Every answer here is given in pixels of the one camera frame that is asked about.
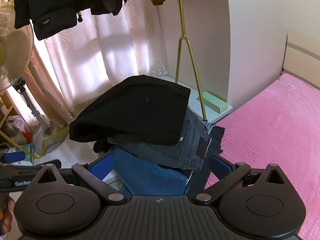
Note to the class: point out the beige headboard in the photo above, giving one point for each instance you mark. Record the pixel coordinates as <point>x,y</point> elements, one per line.
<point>302,60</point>

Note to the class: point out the pink blanket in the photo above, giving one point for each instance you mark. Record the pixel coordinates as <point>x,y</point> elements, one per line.
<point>275,142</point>

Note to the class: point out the blue jeans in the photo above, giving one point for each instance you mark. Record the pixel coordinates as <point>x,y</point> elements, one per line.
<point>150,177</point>

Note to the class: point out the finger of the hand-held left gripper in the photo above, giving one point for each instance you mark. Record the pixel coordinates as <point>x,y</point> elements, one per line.
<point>53,163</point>

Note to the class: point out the black pants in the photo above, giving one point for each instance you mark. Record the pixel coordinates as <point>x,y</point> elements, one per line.
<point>130,110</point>

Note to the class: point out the pale pink curtain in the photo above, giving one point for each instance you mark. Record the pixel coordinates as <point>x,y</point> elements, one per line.
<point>100,55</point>

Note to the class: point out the black hanging jacket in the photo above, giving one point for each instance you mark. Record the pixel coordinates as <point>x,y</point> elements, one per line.
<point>50,5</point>

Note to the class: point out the green box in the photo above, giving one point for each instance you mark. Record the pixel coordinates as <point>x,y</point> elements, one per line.
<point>215,102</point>

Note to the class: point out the navy striped garment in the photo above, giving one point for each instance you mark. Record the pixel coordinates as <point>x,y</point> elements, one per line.
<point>215,142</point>

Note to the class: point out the teal box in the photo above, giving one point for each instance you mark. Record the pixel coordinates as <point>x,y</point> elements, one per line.
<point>29,151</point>

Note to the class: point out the yellow bent tube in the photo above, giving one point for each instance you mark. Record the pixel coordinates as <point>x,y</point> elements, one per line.
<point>43,145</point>

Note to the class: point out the grey jeans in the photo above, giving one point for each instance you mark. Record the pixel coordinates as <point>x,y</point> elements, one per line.
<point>175,152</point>

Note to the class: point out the blue cylindrical object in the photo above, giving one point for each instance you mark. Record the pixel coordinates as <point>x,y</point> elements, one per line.
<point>13,156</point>

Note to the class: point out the white plastic bag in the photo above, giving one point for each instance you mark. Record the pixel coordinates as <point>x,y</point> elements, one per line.
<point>17,130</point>

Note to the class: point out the gold clothes rack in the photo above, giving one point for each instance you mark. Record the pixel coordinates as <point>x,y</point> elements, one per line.
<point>183,30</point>

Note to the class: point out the person's left hand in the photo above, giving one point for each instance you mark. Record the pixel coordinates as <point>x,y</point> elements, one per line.
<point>7,222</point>

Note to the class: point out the white standing fan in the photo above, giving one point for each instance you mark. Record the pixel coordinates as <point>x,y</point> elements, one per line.
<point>15,42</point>

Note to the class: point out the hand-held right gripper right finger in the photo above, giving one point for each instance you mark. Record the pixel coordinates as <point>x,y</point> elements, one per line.
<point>222,167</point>

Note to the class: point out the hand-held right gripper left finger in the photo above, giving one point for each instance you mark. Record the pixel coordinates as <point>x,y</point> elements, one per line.
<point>100,167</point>

